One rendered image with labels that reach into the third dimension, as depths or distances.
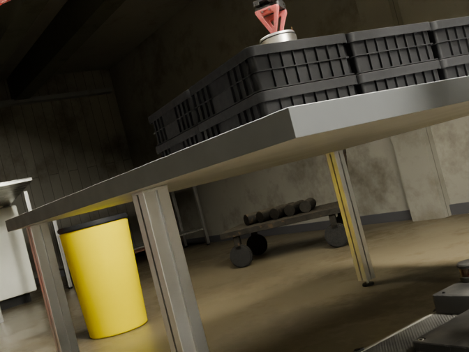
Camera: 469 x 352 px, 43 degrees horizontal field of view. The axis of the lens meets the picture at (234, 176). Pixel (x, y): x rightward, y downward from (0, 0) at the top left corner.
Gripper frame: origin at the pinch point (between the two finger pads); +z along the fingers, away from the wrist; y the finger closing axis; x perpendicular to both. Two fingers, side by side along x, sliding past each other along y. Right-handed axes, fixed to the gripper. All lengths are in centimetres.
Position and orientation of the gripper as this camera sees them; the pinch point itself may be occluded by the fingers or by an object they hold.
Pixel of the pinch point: (276, 33)
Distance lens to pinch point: 170.5
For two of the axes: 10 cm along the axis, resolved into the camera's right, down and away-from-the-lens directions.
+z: 2.4, 9.7, -0.6
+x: 8.9, -2.5, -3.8
